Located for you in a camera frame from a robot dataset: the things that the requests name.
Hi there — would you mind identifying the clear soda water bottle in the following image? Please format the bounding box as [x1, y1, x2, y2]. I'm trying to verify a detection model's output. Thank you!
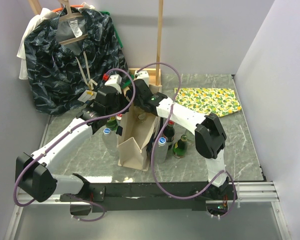
[135, 111, 146, 123]

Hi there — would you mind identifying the silver red soda can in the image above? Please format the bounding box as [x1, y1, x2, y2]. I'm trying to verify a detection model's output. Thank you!
[116, 114, 123, 125]

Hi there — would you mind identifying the beige canvas tote bag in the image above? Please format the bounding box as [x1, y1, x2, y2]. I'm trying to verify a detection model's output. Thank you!
[117, 105, 160, 171]

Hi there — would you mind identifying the dark cola glass bottle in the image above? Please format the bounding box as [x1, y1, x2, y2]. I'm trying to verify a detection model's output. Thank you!
[163, 120, 175, 149]

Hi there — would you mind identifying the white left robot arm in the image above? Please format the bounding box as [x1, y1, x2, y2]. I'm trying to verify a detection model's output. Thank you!
[15, 83, 129, 203]

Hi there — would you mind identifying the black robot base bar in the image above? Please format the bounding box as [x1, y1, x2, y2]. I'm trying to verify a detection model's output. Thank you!
[84, 182, 237, 211]

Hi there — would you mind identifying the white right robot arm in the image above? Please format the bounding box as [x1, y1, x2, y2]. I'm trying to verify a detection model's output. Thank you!
[129, 78, 232, 200]

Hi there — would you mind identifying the green glass bottle left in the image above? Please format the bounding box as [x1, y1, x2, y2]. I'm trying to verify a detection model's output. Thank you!
[106, 116, 118, 132]

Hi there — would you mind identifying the green glass bottle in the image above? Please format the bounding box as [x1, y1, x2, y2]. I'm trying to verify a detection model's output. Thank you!
[106, 116, 118, 132]
[172, 134, 188, 158]

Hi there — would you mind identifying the wooden clothes rack stand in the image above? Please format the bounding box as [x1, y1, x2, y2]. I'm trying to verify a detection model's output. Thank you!
[28, 0, 164, 86]

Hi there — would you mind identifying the clear water bottle left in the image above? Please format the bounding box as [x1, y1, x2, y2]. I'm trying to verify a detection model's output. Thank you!
[102, 127, 119, 157]

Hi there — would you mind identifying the clear water bottle right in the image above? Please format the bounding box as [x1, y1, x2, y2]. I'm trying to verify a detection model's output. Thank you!
[154, 137, 168, 164]

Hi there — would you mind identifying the green glass bottle right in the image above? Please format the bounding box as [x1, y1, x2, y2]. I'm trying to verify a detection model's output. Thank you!
[172, 134, 188, 158]

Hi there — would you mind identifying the dark patterned hanging jacket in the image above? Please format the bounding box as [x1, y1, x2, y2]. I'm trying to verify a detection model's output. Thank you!
[24, 8, 128, 115]

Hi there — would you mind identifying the lemon print cloth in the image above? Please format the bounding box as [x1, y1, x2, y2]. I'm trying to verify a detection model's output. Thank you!
[174, 87, 242, 117]

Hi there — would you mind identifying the wooden clothes hanger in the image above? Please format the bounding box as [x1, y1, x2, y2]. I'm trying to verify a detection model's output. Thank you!
[58, 0, 87, 45]

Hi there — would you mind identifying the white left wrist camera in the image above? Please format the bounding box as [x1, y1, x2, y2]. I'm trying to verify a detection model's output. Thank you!
[104, 74, 122, 94]

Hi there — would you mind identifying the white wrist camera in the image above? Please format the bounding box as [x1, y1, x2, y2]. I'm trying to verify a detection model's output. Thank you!
[104, 74, 122, 94]
[134, 70, 149, 84]

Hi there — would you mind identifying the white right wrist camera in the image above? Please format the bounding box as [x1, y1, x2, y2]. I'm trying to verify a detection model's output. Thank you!
[134, 70, 149, 84]

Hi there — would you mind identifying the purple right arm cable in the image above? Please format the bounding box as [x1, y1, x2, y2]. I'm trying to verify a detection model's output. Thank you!
[138, 62, 238, 221]

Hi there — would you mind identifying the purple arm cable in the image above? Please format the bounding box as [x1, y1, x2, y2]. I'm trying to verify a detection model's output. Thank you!
[13, 68, 136, 223]
[138, 62, 238, 221]

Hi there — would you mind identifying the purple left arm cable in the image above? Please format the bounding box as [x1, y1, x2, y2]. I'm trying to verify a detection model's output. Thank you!
[13, 68, 136, 223]

